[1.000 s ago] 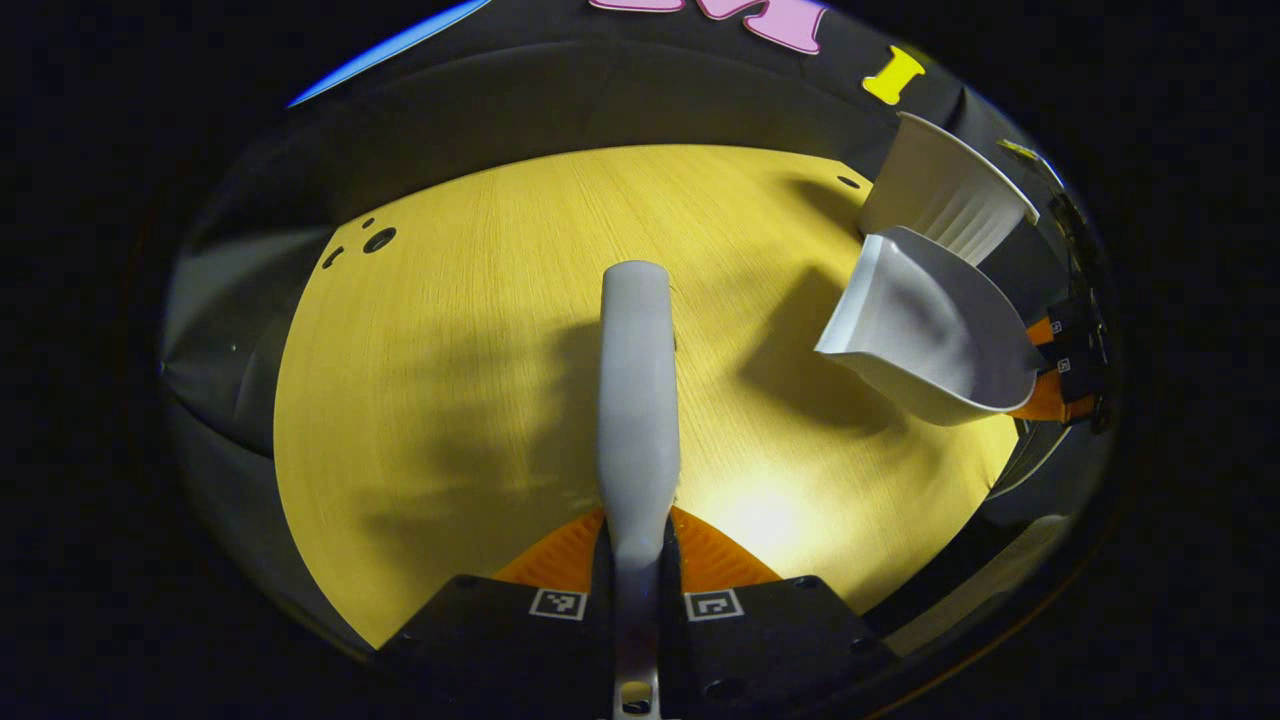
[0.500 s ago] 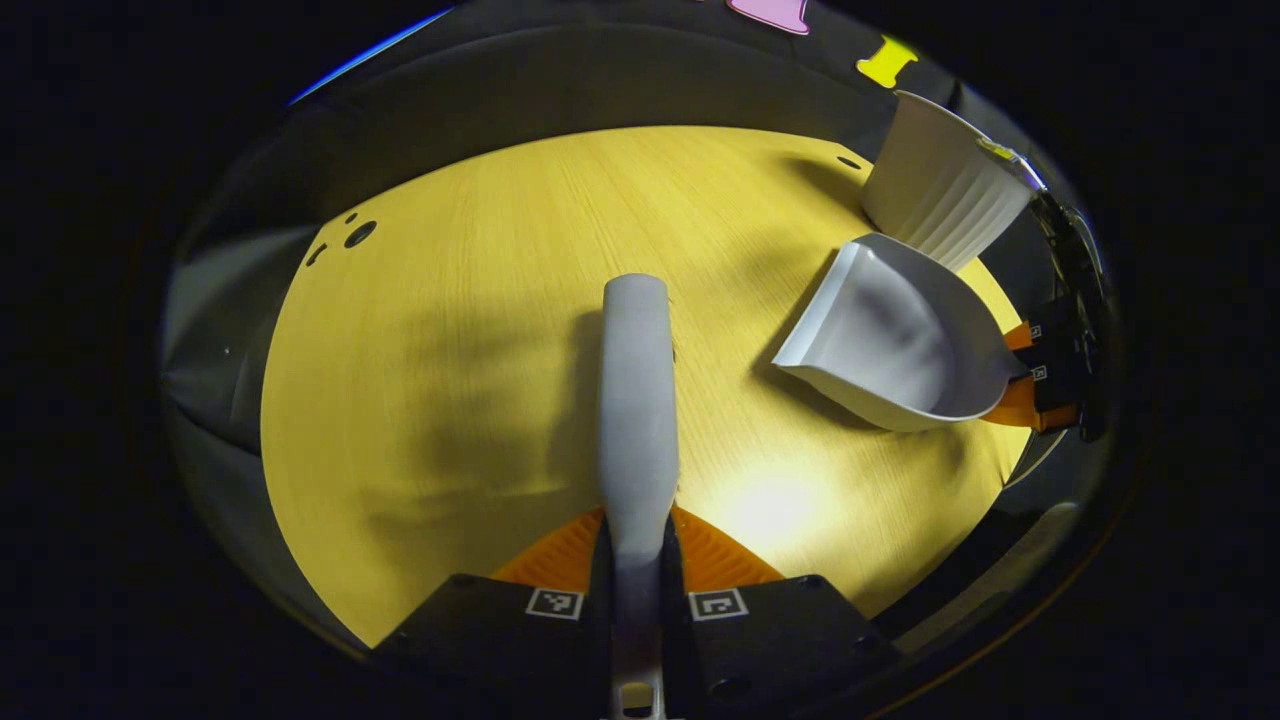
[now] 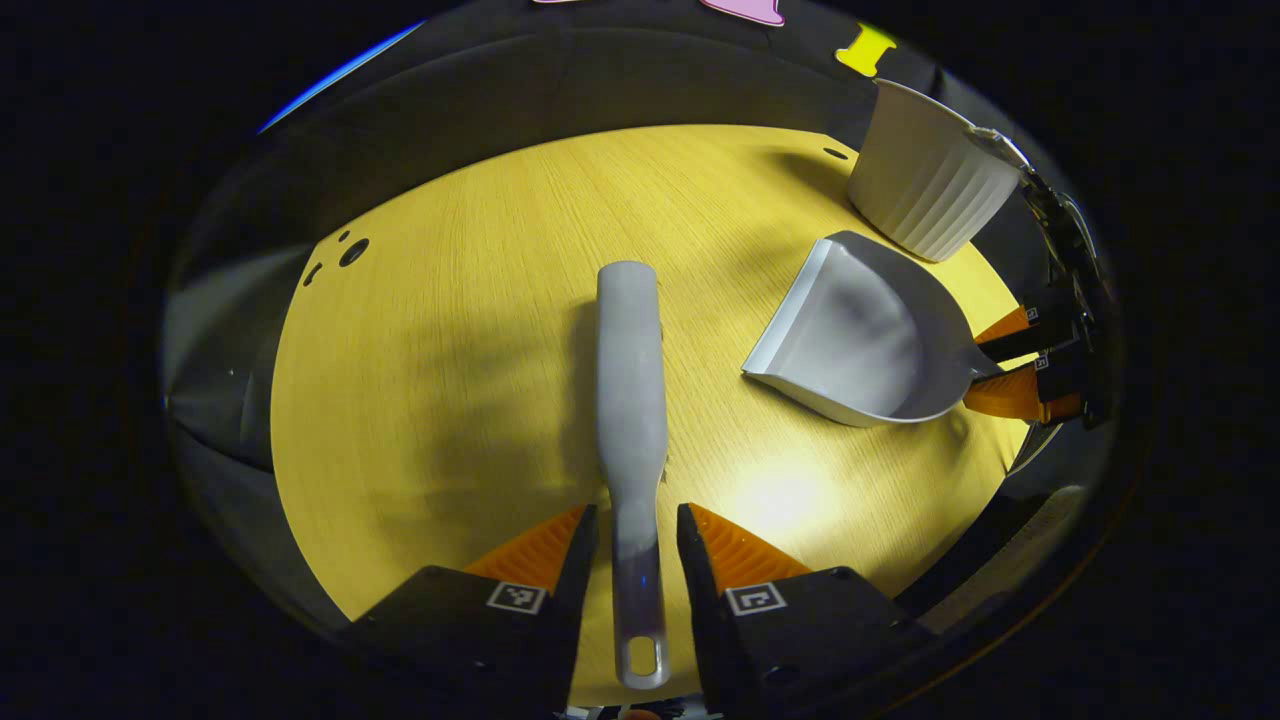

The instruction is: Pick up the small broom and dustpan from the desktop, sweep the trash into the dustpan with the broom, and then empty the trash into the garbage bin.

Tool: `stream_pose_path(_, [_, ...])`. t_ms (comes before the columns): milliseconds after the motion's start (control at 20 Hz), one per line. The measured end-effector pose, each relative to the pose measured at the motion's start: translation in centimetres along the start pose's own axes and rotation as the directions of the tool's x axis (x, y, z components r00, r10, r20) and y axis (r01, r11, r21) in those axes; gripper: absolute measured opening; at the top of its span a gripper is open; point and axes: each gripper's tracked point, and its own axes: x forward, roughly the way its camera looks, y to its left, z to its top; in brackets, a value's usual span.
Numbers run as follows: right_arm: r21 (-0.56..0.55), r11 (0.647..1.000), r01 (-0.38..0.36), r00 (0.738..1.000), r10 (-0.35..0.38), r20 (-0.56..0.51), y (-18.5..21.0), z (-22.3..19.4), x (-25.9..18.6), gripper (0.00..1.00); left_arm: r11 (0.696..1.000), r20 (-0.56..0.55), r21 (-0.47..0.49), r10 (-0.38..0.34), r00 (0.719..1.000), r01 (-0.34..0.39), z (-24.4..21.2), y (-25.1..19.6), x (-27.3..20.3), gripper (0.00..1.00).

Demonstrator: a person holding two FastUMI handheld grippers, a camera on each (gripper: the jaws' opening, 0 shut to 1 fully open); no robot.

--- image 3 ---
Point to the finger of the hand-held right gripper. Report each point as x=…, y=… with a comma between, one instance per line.
x=1010, y=395
x=1015, y=342

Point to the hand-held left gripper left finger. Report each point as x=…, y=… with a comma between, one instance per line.
x=580, y=600

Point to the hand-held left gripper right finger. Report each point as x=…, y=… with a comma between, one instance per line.
x=700, y=610

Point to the grey plastic dustpan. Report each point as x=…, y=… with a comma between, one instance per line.
x=860, y=340

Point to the small grey broom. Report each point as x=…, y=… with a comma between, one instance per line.
x=630, y=380

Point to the black backdrop cloth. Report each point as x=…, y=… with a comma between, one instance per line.
x=600, y=80

